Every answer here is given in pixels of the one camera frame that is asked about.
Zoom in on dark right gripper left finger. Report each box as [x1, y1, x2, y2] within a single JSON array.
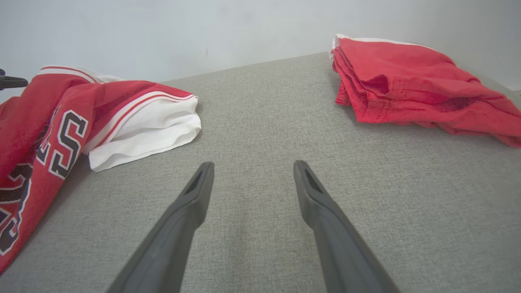
[[107, 162, 215, 293]]

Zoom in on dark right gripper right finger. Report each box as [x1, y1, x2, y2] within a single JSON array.
[[293, 160, 399, 293]]

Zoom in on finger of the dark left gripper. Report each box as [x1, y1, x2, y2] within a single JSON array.
[[0, 75, 28, 91]]

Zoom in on red jersey white sleeves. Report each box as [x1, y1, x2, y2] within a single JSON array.
[[0, 66, 202, 274]]

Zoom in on red shorts white stripe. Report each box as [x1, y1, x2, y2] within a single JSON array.
[[329, 34, 521, 148]]

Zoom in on grey fabric sofa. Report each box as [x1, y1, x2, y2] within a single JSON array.
[[0, 51, 521, 293]]

